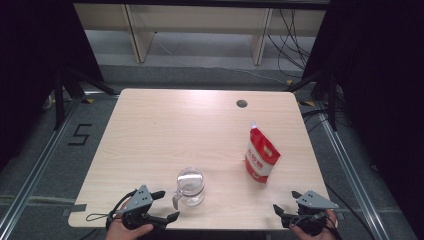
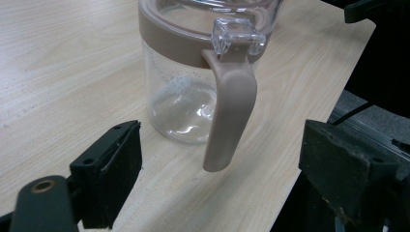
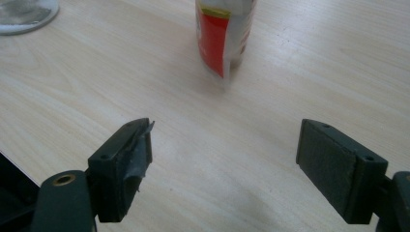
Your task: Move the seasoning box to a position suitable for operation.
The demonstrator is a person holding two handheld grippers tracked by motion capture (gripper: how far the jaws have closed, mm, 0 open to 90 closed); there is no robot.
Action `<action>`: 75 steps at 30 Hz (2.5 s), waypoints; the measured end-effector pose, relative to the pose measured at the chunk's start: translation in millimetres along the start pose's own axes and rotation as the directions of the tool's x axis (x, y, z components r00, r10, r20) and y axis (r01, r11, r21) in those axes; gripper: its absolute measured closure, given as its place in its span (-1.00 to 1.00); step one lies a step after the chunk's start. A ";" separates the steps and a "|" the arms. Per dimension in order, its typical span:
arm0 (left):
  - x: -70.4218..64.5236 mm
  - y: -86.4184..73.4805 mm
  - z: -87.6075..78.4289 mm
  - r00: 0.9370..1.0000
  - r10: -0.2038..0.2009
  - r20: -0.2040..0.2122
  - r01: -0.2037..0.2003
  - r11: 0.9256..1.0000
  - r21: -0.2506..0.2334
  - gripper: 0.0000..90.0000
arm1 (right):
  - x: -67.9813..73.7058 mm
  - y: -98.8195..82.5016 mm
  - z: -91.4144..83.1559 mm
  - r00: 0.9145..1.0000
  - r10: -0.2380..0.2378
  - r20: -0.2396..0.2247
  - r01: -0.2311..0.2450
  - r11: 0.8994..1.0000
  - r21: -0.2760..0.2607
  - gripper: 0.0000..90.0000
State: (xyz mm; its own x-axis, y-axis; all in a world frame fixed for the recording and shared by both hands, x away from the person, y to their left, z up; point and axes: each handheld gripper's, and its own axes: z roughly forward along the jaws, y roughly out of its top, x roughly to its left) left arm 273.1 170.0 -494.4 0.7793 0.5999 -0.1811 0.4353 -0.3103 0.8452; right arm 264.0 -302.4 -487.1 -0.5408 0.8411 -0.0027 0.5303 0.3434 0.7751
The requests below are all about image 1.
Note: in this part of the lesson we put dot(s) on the grey tape strip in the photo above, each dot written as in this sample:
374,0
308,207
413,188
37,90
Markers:
76,208
340,216

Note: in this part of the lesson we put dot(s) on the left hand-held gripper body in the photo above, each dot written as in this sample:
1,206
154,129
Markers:
140,200

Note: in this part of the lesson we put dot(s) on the clear glass jar with lid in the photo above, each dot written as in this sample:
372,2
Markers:
190,185

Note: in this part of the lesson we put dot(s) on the light wooden shelf unit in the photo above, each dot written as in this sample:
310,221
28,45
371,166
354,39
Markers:
200,20

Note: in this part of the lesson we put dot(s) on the red and white sugar pouch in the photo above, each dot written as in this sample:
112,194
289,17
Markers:
261,156

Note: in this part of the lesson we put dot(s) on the black curtain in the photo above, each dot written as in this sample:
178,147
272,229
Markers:
33,66
383,83

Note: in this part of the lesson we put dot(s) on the person's left hand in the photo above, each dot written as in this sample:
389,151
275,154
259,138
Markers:
120,232

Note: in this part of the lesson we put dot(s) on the person's right hand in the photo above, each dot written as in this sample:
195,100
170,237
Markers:
320,237

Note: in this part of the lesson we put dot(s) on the black metal stand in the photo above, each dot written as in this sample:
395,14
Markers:
332,103
59,100

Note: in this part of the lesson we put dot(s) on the yellow and black tape piece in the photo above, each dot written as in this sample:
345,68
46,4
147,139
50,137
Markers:
307,103
88,100
289,82

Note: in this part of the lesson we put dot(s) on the aluminium floor rail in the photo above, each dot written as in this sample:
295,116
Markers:
346,173
36,166

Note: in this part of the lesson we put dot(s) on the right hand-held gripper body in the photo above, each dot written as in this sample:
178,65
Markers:
315,201

